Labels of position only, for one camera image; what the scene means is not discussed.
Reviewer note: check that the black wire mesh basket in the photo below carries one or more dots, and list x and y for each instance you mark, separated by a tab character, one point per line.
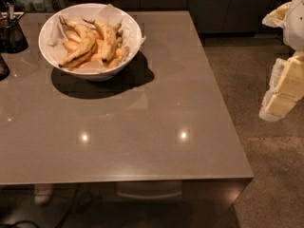
12	38

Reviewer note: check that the white ceramic bowl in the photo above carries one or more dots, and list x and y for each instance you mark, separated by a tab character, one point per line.
91	72

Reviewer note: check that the dark object left edge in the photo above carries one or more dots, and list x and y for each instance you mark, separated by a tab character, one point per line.
4	69

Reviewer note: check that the dark cabinet front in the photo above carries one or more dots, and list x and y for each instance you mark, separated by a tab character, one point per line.
190	3

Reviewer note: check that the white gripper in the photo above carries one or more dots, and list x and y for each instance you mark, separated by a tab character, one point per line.
294	26

